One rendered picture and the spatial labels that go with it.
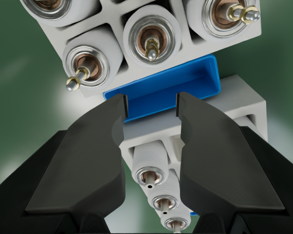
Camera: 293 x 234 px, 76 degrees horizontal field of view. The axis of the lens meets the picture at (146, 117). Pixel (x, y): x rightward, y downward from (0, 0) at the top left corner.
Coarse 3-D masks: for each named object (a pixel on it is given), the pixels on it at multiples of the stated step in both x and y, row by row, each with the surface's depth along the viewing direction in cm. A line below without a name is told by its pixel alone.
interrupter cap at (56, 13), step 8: (24, 0) 27; (32, 0) 27; (40, 0) 27; (48, 0) 27; (56, 0) 27; (64, 0) 27; (72, 0) 27; (32, 8) 28; (40, 8) 28; (48, 8) 28; (56, 8) 28; (64, 8) 28; (40, 16) 28; (48, 16) 28; (56, 16) 28; (64, 16) 28
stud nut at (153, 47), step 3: (150, 45) 24; (153, 45) 23; (147, 48) 23; (150, 48) 23; (153, 48) 23; (156, 48) 23; (147, 51) 24; (156, 51) 24; (159, 51) 24; (147, 54) 24; (156, 54) 24; (147, 57) 24; (156, 57) 24; (150, 60) 24
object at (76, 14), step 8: (80, 0) 28; (88, 0) 31; (96, 0) 36; (72, 8) 28; (80, 8) 29; (88, 8) 33; (96, 8) 39; (32, 16) 29; (72, 16) 29; (80, 16) 32; (88, 16) 37; (48, 24) 29; (56, 24) 29; (64, 24) 30
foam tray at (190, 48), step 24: (120, 0) 42; (144, 0) 33; (168, 0) 38; (72, 24) 43; (96, 24) 35; (120, 24) 36; (192, 48) 37; (216, 48) 37; (120, 72) 41; (144, 72) 40
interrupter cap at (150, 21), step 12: (144, 24) 29; (156, 24) 28; (168, 24) 28; (132, 36) 30; (144, 36) 30; (168, 36) 29; (132, 48) 30; (144, 48) 31; (168, 48) 30; (144, 60) 32; (156, 60) 31
